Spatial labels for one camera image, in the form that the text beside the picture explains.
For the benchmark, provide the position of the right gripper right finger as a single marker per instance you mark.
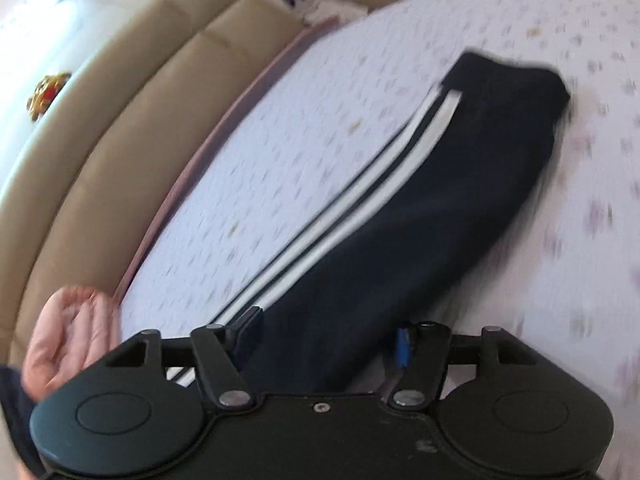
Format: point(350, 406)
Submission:
point(403, 348)

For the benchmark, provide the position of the small red yellow wall decoration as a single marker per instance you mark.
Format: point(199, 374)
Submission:
point(44, 94)

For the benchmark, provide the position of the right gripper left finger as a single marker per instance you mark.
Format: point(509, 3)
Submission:
point(248, 328)

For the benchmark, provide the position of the beige padded leather headboard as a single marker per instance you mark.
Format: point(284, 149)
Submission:
point(127, 142)

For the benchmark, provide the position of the white floral quilted bedspread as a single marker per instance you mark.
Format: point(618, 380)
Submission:
point(565, 278)

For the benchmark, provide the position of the navy track pants white stripes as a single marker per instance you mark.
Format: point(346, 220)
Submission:
point(407, 227)

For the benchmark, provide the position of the pink folded duvet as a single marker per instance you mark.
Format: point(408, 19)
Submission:
point(77, 326)

